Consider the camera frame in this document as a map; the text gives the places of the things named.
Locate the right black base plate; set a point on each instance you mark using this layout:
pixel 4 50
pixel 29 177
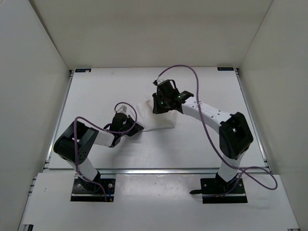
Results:
pixel 214 192

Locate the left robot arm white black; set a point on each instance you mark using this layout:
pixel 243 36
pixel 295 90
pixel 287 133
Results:
pixel 75 143

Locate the right blue corner label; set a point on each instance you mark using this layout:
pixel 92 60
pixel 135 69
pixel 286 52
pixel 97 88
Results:
pixel 225 68

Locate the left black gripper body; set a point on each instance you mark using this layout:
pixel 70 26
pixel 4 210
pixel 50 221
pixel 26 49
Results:
pixel 124 129

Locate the white pleated skirt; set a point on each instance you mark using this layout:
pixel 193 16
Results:
pixel 151 121

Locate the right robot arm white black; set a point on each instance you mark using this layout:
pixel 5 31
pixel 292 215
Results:
pixel 235 136

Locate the blue corner label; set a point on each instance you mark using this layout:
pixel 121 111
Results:
pixel 82 70
pixel 225 68

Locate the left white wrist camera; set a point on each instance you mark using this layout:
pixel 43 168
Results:
pixel 122 109

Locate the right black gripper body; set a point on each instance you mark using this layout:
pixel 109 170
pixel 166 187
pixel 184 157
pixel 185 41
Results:
pixel 165 99

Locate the aluminium front rail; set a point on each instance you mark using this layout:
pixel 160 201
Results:
pixel 157 171

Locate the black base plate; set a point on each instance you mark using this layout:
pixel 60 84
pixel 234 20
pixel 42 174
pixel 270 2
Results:
pixel 83 191
pixel 214 192

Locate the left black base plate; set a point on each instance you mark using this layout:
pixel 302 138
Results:
pixel 83 191

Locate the left blue corner label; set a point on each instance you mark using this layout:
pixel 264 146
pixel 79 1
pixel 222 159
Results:
pixel 82 70

